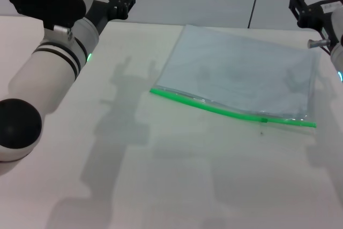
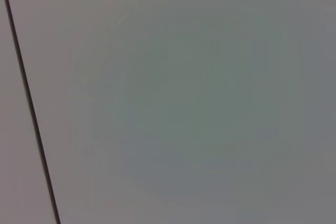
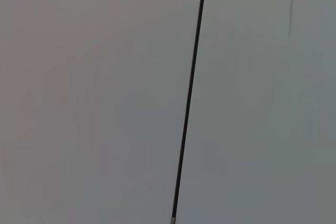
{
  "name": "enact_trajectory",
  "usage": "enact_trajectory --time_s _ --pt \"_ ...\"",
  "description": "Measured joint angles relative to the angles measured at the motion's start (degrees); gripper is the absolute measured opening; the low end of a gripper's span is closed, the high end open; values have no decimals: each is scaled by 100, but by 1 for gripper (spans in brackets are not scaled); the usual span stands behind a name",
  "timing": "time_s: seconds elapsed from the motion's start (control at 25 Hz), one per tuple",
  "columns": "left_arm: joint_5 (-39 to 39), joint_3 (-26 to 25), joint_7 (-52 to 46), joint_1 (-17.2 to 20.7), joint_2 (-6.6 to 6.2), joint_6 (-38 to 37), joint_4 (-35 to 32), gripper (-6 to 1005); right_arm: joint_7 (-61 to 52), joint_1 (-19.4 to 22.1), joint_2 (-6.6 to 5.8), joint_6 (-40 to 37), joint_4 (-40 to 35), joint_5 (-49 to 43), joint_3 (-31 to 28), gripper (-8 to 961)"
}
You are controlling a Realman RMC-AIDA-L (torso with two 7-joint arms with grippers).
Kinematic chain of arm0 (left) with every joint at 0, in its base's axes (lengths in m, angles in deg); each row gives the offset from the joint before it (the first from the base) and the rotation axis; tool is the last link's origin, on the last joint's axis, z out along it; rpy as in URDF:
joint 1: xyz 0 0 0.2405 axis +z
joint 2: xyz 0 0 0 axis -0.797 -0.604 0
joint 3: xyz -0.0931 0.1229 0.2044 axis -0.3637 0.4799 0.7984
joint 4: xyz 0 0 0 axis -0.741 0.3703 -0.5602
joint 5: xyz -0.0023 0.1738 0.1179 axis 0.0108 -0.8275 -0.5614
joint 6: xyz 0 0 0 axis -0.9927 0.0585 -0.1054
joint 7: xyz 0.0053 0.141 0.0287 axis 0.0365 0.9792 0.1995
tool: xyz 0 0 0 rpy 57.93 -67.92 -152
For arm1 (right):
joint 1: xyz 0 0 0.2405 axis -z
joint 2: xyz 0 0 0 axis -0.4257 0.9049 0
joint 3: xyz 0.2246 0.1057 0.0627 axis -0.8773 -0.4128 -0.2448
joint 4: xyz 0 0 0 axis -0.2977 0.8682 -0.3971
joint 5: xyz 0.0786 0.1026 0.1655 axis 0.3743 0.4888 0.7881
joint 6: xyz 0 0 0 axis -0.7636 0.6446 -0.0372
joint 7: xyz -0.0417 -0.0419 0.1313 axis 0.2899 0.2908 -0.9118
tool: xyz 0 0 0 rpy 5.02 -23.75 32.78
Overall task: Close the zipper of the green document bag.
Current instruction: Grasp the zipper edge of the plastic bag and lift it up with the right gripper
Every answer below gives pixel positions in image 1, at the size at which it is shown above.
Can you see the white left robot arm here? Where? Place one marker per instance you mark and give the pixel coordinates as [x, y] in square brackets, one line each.
[48, 73]

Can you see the clear document bag green zipper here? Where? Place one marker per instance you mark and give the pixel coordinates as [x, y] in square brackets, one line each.
[241, 65]

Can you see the right wrist metal connector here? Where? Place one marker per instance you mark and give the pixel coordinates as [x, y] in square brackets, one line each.
[319, 43]

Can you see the green zipper slider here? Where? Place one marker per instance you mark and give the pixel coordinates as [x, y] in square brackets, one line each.
[264, 120]

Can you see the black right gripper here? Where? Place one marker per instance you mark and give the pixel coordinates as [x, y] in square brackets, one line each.
[313, 15]

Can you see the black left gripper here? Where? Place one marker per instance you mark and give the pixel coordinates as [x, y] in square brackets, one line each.
[103, 11]

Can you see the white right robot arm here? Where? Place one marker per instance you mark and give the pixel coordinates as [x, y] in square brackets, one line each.
[338, 28]

